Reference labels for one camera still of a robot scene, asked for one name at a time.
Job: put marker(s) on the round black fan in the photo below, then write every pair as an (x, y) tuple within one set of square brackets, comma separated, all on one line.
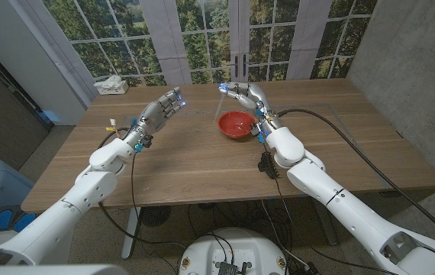
[(155, 215)]

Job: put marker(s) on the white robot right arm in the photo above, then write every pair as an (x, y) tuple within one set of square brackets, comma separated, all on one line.
[(336, 195)]

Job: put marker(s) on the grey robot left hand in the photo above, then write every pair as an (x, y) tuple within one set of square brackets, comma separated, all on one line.
[(152, 116)]

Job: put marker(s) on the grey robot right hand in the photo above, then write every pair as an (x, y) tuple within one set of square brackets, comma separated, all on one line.
[(257, 95)]

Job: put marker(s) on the white crumpled tissue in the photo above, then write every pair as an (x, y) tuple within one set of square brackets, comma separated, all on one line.
[(108, 81)]

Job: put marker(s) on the black hair clip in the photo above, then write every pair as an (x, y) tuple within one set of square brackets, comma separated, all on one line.
[(267, 165)]

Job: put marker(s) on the blue black foot pedal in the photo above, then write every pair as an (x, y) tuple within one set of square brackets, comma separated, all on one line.
[(7, 220)]

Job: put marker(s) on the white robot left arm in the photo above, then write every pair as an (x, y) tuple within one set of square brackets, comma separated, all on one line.
[(87, 191)]

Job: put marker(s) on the white table leg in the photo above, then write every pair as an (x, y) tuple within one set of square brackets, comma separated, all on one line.
[(130, 237)]

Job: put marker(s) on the printed window backdrop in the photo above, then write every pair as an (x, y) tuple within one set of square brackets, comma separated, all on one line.
[(202, 38)]

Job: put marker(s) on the red bowl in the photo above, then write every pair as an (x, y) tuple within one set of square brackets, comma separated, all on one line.
[(236, 124)]

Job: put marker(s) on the white power strip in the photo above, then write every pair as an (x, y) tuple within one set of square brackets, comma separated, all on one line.
[(115, 91)]

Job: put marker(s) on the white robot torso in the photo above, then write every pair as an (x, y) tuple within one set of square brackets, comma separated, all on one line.
[(236, 244)]

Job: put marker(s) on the grey table leg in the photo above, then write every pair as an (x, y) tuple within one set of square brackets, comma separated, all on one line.
[(330, 235)]

